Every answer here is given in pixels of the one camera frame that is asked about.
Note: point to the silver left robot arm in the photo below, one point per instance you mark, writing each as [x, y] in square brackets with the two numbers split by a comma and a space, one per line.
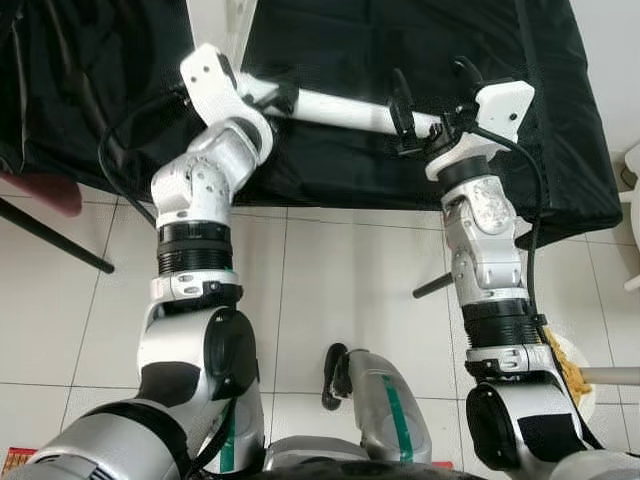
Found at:
[200, 180]

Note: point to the yellow fried snacks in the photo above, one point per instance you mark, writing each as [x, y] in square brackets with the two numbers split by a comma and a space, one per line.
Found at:
[570, 375]

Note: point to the silver robot right leg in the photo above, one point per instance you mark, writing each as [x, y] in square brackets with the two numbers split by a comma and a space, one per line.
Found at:
[385, 410]

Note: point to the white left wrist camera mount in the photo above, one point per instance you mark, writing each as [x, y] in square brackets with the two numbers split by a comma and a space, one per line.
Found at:
[215, 85]

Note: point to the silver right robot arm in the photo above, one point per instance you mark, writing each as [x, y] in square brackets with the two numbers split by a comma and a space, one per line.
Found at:
[480, 240]

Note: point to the black robot waist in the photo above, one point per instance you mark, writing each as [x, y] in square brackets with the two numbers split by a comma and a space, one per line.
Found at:
[360, 473]

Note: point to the woven straw mat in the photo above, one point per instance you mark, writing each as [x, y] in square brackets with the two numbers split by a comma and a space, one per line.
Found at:
[15, 460]

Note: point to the grey metal pole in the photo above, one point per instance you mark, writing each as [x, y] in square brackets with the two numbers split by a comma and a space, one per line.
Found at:
[610, 376]

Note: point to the silver robot leg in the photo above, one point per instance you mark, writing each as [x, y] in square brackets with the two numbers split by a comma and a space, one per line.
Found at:
[385, 410]
[235, 445]

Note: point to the white plastic furniture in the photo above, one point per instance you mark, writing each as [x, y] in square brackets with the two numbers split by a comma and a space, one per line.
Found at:
[632, 200]

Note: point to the pink rounded object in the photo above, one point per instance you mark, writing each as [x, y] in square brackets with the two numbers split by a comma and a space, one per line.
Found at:
[45, 190]

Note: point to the black table frame bar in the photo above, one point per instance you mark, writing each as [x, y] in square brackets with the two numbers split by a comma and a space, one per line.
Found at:
[55, 235]

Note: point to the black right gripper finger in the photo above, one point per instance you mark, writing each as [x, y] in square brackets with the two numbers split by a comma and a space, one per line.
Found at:
[402, 105]
[467, 72]

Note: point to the silver robot left leg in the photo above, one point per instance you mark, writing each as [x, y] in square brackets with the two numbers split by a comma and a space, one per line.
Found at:
[235, 445]

